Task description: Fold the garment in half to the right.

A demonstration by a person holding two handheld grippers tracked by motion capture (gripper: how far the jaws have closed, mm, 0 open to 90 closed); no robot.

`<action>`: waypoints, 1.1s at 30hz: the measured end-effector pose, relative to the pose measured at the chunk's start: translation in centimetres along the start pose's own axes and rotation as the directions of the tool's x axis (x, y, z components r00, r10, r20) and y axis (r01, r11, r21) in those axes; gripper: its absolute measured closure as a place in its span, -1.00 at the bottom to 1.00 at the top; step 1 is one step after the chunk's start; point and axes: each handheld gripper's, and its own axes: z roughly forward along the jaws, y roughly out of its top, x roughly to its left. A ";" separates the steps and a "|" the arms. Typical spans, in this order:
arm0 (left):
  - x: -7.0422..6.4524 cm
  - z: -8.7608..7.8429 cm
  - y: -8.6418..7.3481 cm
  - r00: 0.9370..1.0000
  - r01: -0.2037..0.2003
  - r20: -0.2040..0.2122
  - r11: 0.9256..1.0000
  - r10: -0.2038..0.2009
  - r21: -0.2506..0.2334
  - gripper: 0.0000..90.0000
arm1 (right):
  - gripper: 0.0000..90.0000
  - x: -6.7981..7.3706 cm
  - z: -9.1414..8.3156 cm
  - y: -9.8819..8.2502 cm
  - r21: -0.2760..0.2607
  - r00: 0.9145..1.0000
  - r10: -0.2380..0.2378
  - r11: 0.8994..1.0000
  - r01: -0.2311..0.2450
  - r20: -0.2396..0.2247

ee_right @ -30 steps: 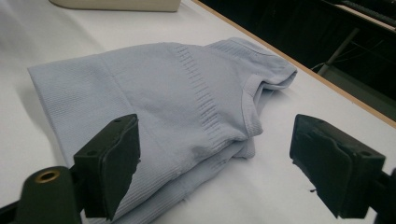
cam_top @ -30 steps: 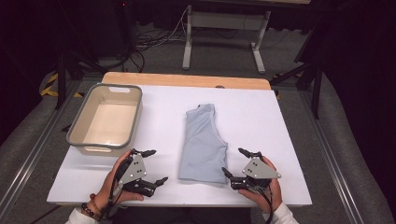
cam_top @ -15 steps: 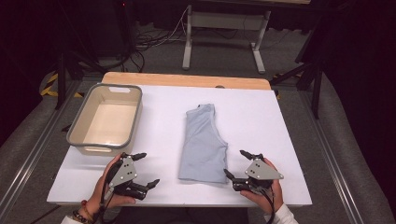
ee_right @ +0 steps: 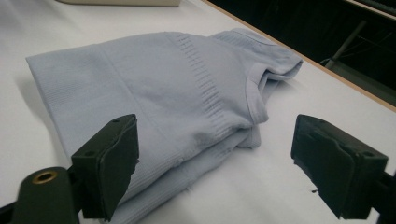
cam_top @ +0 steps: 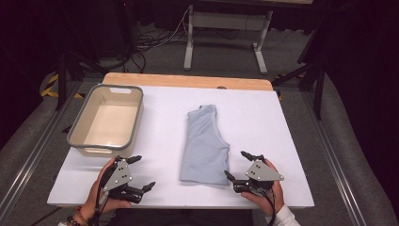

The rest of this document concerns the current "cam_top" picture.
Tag right hand-held gripper black cable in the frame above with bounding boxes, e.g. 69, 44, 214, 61
262, 187, 278, 226

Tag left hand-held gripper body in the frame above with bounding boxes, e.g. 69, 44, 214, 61
99, 155, 143, 204

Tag person's left hand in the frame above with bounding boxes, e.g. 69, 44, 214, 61
80, 156, 133, 220

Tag black metal stand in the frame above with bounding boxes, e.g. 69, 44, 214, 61
272, 60, 326, 121
55, 51, 107, 111

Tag grey metal desk frame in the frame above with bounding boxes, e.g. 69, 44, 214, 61
183, 4, 274, 75

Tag black curtain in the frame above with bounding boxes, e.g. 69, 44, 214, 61
0, 0, 64, 149

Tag bundle of black floor cables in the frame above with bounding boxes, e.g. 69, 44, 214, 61
123, 26, 189, 73

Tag person's right hand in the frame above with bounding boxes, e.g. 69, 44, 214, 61
240, 158, 286, 218

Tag light blue tank top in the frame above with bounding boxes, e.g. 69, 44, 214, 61
179, 104, 231, 186

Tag hand-held gripper black cable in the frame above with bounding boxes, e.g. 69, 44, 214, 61
89, 163, 118, 226
262, 187, 278, 226

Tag left hand-held gripper black cable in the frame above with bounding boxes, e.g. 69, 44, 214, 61
89, 163, 118, 226

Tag aluminium floor rail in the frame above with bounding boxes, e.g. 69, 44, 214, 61
0, 79, 84, 218
299, 90, 368, 226

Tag white table cover board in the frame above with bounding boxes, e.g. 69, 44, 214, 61
46, 85, 315, 210

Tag orange cord bracelet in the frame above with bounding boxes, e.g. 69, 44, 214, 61
75, 206, 90, 226

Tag beige basin with grey rim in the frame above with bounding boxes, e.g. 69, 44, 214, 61
66, 83, 145, 159

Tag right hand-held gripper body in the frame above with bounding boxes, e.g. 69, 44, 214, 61
233, 159, 285, 198

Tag yellow black hazard tape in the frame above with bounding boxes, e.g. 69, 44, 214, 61
40, 73, 85, 100

